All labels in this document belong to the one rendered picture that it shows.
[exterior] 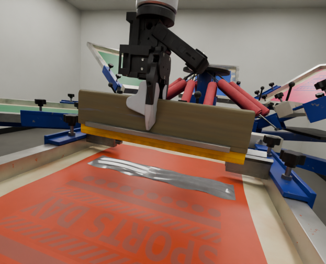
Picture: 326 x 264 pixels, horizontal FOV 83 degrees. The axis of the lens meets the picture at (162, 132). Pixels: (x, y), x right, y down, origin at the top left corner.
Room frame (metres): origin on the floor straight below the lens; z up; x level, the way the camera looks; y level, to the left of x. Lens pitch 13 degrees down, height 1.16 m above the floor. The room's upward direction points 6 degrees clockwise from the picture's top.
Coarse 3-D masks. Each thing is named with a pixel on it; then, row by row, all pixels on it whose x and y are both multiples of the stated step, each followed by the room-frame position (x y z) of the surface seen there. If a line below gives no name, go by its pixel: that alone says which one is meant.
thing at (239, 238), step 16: (176, 160) 0.53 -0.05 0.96; (192, 160) 0.54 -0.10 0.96; (208, 160) 0.56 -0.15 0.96; (208, 176) 0.44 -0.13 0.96; (224, 176) 0.45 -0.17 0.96; (240, 176) 0.46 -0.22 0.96; (160, 192) 0.34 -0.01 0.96; (176, 192) 0.34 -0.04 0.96; (192, 192) 0.35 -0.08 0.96; (240, 192) 0.37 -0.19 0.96; (224, 208) 0.31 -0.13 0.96; (240, 208) 0.31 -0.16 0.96; (224, 224) 0.26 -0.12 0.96; (240, 224) 0.27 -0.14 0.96; (224, 240) 0.23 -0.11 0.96; (240, 240) 0.23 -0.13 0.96; (256, 240) 0.23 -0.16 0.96; (224, 256) 0.20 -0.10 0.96; (240, 256) 0.20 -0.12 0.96; (256, 256) 0.21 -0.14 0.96
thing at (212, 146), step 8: (104, 128) 0.37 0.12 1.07; (112, 128) 0.37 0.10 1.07; (120, 128) 0.36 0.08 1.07; (128, 128) 0.36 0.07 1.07; (144, 136) 0.35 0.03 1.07; (152, 136) 0.34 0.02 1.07; (160, 136) 0.34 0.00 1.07; (168, 136) 0.34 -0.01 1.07; (176, 136) 0.34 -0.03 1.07; (184, 144) 0.33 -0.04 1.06; (192, 144) 0.32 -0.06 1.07; (200, 144) 0.32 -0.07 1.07; (208, 144) 0.31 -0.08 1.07; (216, 144) 0.32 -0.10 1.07
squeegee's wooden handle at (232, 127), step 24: (96, 96) 0.39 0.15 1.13; (120, 96) 0.38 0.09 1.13; (96, 120) 0.39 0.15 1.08; (120, 120) 0.38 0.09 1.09; (144, 120) 0.36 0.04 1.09; (168, 120) 0.35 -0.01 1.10; (192, 120) 0.34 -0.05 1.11; (216, 120) 0.33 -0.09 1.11; (240, 120) 0.31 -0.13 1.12; (240, 144) 0.31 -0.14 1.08
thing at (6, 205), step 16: (128, 160) 0.48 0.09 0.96; (144, 160) 0.50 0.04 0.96; (160, 160) 0.51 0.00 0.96; (48, 176) 0.35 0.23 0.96; (64, 176) 0.36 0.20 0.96; (96, 176) 0.38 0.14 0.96; (112, 176) 0.38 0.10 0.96; (128, 176) 0.39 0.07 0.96; (16, 192) 0.29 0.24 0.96; (32, 192) 0.29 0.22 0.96; (48, 192) 0.30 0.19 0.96; (0, 208) 0.24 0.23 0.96; (16, 208) 0.25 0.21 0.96
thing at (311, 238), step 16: (48, 144) 0.45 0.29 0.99; (64, 144) 0.46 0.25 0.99; (80, 144) 0.52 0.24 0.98; (96, 144) 0.59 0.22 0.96; (0, 160) 0.33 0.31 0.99; (16, 160) 0.34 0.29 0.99; (32, 160) 0.38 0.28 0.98; (48, 160) 0.41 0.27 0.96; (0, 176) 0.31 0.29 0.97; (272, 192) 0.36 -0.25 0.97; (288, 208) 0.28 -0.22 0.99; (304, 208) 0.28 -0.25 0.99; (288, 224) 0.26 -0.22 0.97; (304, 224) 0.24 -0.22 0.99; (320, 224) 0.24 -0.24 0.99; (304, 240) 0.22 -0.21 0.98; (320, 240) 0.21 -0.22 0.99; (304, 256) 0.21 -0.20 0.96; (320, 256) 0.18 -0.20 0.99
